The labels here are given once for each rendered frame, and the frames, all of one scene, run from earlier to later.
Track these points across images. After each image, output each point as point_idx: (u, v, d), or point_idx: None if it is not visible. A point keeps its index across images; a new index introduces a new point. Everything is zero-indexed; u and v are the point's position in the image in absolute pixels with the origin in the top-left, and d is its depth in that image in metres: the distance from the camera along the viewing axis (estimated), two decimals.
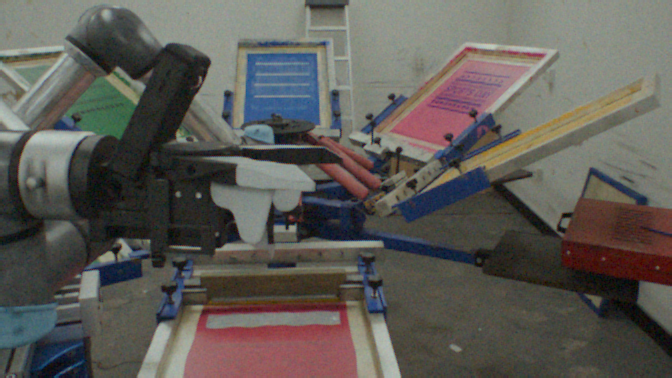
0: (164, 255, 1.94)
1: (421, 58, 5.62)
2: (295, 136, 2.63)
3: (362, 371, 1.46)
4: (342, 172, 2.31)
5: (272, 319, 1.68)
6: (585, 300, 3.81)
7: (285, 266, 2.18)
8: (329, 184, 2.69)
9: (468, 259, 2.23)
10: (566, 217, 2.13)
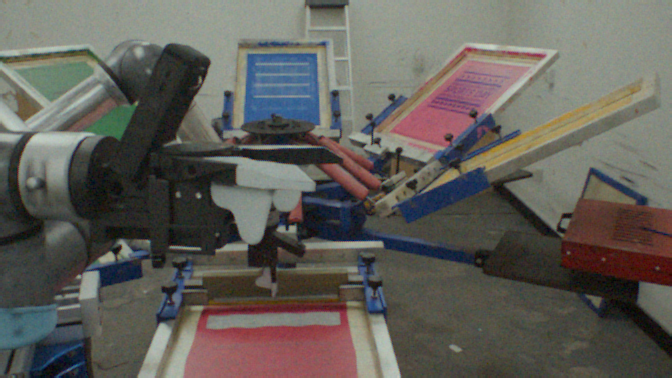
0: (164, 255, 1.94)
1: (421, 58, 5.62)
2: (295, 136, 2.63)
3: (362, 372, 1.46)
4: (342, 172, 2.31)
5: (272, 320, 1.68)
6: (585, 300, 3.81)
7: (285, 266, 2.18)
8: (329, 184, 2.69)
9: (468, 259, 2.23)
10: (566, 217, 2.13)
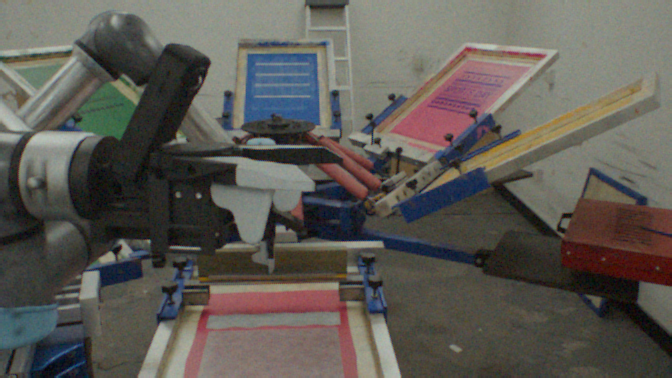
0: (164, 255, 1.94)
1: (421, 58, 5.62)
2: (295, 136, 2.63)
3: (362, 372, 1.46)
4: (342, 172, 2.31)
5: (272, 320, 1.68)
6: (585, 300, 3.81)
7: None
8: (329, 184, 2.69)
9: (468, 259, 2.23)
10: (566, 217, 2.13)
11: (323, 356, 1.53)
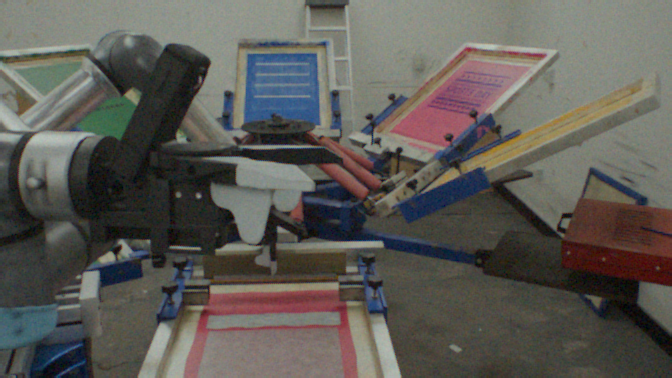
0: (164, 255, 1.94)
1: (421, 58, 5.62)
2: (295, 136, 2.63)
3: (362, 372, 1.46)
4: (342, 172, 2.31)
5: (272, 320, 1.68)
6: (585, 300, 3.81)
7: None
8: (329, 184, 2.69)
9: (468, 259, 2.23)
10: (566, 217, 2.13)
11: (323, 356, 1.53)
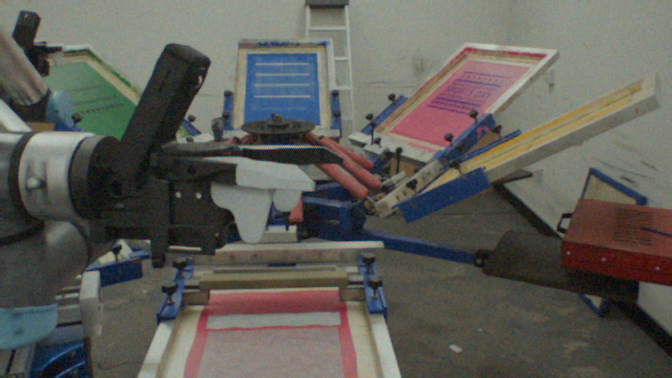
0: (164, 255, 1.94)
1: (421, 58, 5.62)
2: (295, 136, 2.63)
3: (362, 372, 1.46)
4: (342, 172, 2.31)
5: (272, 320, 1.68)
6: (585, 300, 3.81)
7: (285, 266, 2.18)
8: (329, 184, 2.69)
9: (468, 259, 2.23)
10: (566, 217, 2.13)
11: (323, 356, 1.53)
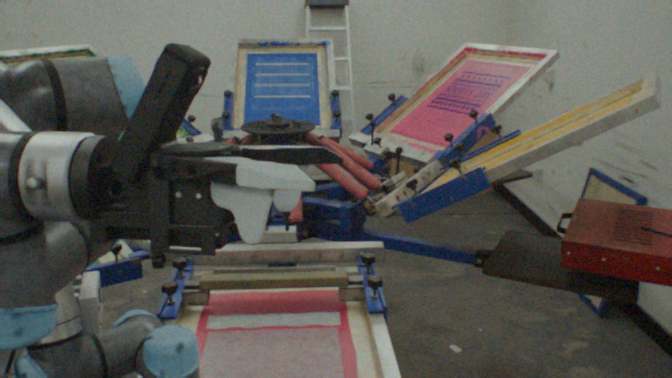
0: (164, 255, 1.94)
1: (421, 58, 5.62)
2: (295, 136, 2.63)
3: (362, 372, 1.46)
4: (342, 172, 2.31)
5: (272, 320, 1.68)
6: (585, 300, 3.81)
7: (285, 266, 2.18)
8: (329, 184, 2.69)
9: (468, 259, 2.23)
10: (566, 217, 2.13)
11: (323, 356, 1.53)
